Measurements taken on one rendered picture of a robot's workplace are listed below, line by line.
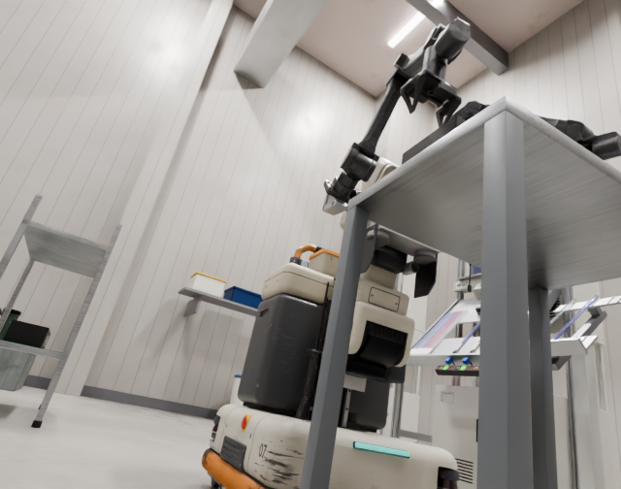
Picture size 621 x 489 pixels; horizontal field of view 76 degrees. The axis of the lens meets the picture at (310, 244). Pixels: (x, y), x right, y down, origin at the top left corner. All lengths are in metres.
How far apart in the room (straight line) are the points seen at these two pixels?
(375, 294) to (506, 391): 0.87
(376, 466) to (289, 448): 0.26
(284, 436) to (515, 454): 0.69
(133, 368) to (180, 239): 1.81
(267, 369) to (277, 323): 0.16
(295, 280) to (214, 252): 4.63
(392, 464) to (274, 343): 0.52
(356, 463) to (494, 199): 0.82
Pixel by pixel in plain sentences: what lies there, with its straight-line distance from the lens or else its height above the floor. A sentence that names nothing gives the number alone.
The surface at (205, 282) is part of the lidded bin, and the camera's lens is 5.28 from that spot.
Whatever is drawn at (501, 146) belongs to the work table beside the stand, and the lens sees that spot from 0.66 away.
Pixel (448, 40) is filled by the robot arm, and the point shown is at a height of 1.11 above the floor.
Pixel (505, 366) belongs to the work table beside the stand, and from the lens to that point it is 0.53.
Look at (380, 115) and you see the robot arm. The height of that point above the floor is 1.26.
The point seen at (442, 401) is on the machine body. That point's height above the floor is 0.52.
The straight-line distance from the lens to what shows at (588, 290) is 3.01.
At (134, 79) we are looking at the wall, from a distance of 6.95.
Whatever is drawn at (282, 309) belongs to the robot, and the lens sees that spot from 1.45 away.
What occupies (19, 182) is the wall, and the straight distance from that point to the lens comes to 6.06.
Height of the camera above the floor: 0.30
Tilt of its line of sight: 23 degrees up
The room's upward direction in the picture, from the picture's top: 12 degrees clockwise
